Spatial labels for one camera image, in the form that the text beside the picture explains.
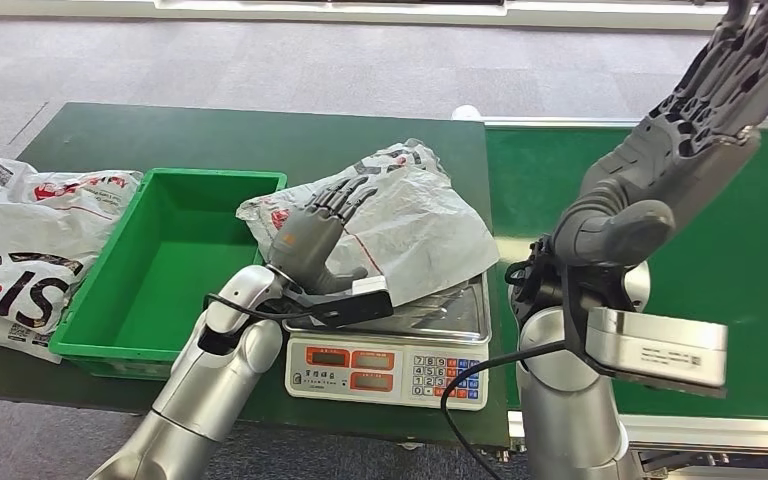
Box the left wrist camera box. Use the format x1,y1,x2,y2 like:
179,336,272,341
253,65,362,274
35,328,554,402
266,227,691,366
289,276,396,331

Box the green plastic crate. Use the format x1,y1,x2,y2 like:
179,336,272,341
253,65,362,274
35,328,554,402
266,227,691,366
48,167,289,383

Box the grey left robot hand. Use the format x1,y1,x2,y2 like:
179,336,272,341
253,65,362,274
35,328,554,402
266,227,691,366
267,175,379,296

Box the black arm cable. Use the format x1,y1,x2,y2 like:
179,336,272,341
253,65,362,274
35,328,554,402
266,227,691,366
202,293,332,327
439,341,569,480

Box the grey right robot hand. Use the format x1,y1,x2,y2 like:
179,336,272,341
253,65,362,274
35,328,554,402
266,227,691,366
551,0,768,270

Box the white plastic mail package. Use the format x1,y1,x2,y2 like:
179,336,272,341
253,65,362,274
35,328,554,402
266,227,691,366
236,138,502,308

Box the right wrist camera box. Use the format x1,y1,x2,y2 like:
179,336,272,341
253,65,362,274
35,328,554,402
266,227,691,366
561,264,731,400

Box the white electronic scale steel tray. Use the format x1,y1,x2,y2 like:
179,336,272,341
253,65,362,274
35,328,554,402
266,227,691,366
283,271,493,413

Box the green conveyor belt aluminium frame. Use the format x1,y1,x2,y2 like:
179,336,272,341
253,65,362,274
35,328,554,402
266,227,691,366
483,115,768,465

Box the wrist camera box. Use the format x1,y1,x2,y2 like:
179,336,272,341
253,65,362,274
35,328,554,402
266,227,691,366
561,264,731,400
289,276,396,331

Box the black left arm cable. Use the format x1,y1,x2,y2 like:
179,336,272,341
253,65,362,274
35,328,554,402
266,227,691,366
202,293,332,327

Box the large white package black letters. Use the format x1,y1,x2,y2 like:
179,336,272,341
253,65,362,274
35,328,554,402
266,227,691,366
0,198,118,365

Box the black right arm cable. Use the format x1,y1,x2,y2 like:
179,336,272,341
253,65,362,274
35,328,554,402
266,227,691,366
439,341,569,480

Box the white package red print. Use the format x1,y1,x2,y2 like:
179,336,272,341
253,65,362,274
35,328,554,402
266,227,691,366
0,144,144,224

